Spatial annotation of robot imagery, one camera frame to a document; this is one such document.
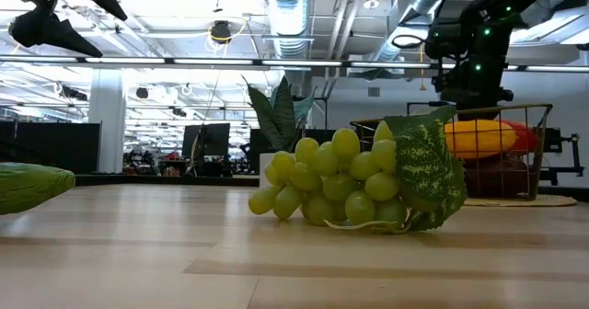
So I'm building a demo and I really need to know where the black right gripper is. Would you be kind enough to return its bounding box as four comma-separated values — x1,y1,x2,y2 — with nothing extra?
425,17,514,112

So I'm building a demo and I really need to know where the yellow orange mango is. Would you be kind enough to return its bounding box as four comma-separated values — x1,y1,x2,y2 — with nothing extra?
444,119,519,161

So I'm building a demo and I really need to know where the red apple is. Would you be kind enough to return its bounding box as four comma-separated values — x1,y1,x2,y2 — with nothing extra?
501,120,538,154

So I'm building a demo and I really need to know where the dark red plum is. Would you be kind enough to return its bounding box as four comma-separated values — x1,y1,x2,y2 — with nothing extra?
464,156,530,198

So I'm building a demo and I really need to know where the white pillar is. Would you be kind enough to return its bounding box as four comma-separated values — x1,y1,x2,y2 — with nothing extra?
88,69,126,175

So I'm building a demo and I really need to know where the dark office partition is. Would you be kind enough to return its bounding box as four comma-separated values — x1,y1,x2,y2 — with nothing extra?
0,120,101,175

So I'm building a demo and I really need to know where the green grape bunch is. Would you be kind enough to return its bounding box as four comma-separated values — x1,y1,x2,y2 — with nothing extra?
248,105,468,235

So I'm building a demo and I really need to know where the green cucumber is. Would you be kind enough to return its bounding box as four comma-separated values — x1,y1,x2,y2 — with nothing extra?
0,162,76,216

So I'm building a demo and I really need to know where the black computer monitor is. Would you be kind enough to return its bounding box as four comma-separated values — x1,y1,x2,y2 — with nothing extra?
181,122,231,159

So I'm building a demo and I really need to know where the green plant in white pot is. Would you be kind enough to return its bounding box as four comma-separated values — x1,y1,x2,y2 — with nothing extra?
242,74,318,189

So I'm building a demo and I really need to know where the black looped cable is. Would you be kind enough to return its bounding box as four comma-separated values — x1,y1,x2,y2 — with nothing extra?
390,33,429,51

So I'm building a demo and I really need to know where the gold wire basket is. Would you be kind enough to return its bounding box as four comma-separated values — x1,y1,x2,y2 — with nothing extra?
350,103,553,201

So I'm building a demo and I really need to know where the black ceiling camera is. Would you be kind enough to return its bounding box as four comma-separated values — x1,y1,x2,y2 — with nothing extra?
210,20,233,45

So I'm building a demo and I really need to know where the silver ventilation duct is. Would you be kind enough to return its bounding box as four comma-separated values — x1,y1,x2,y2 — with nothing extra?
261,0,318,60

